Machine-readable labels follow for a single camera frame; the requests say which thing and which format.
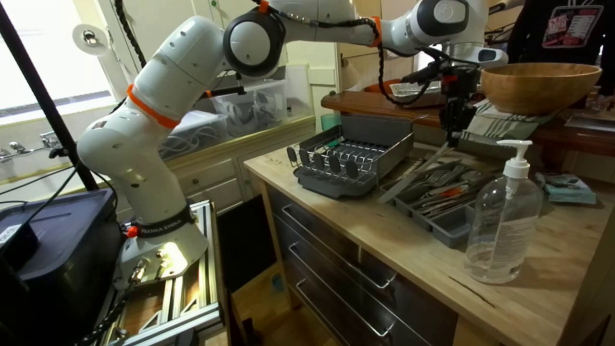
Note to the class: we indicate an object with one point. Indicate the chrome faucet fixture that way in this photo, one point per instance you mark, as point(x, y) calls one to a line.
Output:
point(30, 147)

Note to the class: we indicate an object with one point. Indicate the striped dish towel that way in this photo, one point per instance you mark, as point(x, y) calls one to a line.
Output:
point(503, 126)

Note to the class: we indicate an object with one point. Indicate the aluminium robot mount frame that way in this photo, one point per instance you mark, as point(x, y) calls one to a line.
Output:
point(185, 308)

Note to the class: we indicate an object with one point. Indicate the clear plastic bin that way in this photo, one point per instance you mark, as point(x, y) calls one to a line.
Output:
point(257, 107)

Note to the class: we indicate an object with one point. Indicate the wooden bowl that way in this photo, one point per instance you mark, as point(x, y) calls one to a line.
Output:
point(539, 89)

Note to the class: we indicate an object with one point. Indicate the dark wooden table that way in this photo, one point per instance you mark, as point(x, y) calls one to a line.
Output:
point(578, 141)

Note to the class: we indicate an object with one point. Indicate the white lidded plastic bin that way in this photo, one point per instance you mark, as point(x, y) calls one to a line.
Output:
point(193, 132)

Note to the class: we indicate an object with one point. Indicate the steel table knife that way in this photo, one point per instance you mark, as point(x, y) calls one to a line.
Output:
point(414, 174)

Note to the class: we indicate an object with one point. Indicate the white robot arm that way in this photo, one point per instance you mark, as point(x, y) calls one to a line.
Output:
point(174, 78)

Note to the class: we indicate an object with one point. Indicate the black equipment box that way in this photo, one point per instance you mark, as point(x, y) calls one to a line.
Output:
point(59, 257)

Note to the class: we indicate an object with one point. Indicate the grey cutlery tray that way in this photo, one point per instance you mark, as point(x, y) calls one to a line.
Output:
point(451, 228)

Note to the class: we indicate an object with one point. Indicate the clear hand sanitizer bottle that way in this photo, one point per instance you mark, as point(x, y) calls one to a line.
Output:
point(503, 224)

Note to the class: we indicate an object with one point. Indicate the person in black shirt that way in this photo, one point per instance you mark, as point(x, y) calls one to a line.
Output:
point(570, 30)

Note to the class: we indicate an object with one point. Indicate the blue sponge pack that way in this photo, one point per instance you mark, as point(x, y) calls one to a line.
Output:
point(568, 189)

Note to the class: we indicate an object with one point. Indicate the white wall fixture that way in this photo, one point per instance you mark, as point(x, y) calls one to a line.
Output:
point(89, 37)

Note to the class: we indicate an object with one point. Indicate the black tripod pole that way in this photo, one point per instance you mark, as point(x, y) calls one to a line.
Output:
point(39, 97)

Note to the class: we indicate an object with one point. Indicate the steel drawer cabinet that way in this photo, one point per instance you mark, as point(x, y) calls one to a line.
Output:
point(347, 282)

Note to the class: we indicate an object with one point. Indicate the aluminium foil tray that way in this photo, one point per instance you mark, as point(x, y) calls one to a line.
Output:
point(405, 89)

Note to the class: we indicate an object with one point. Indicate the grey dish rack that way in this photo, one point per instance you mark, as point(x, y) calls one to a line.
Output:
point(358, 168)

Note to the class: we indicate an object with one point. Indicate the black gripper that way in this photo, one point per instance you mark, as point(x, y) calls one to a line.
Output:
point(460, 97)

